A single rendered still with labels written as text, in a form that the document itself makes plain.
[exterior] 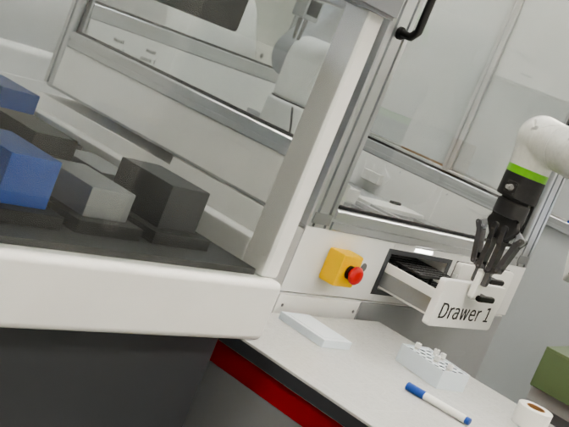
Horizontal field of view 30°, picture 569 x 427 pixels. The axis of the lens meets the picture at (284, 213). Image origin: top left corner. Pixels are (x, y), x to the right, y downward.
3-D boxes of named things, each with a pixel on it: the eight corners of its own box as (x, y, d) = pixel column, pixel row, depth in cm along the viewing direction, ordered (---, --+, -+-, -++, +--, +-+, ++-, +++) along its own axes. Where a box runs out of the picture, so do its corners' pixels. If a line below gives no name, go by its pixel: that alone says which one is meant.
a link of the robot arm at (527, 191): (554, 187, 235) (519, 173, 240) (531, 180, 226) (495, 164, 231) (542, 213, 236) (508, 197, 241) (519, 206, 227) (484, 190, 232)
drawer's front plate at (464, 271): (498, 310, 287) (515, 274, 285) (445, 304, 264) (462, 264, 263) (493, 307, 288) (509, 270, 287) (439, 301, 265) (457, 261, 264)
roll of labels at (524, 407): (506, 419, 205) (515, 401, 205) (516, 415, 211) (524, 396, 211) (538, 437, 202) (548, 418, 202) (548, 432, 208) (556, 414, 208)
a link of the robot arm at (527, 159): (553, 119, 239) (518, 103, 233) (590, 132, 228) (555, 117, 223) (527, 176, 241) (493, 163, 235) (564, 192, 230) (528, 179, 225)
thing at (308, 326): (349, 350, 209) (352, 342, 209) (321, 347, 202) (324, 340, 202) (306, 321, 217) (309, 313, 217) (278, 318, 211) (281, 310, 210)
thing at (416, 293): (481, 321, 253) (492, 298, 252) (427, 316, 233) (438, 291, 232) (357, 252, 277) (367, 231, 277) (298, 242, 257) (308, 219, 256)
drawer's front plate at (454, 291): (488, 330, 254) (507, 289, 252) (427, 325, 231) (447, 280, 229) (482, 327, 255) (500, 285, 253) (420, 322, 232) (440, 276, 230)
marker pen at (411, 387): (470, 425, 191) (473, 418, 191) (466, 426, 190) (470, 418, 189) (407, 389, 198) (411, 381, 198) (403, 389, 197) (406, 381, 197)
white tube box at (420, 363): (462, 392, 212) (470, 375, 211) (435, 388, 206) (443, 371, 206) (422, 363, 221) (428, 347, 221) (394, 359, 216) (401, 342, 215)
